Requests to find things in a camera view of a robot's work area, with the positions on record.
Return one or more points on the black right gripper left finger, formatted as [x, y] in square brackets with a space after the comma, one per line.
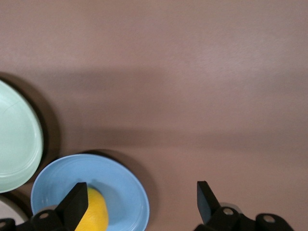
[72, 207]

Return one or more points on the pale green plate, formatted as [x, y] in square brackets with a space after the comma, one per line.
[16, 144]

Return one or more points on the yellow lemon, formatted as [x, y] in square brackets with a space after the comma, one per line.
[95, 214]

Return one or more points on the blue plate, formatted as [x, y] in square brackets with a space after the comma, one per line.
[120, 187]

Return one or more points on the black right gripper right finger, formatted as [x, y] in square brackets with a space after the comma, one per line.
[209, 204]

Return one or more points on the brown table cover sheet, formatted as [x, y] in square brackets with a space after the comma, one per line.
[192, 96]

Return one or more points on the beige pink plate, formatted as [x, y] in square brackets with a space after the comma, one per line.
[7, 209]

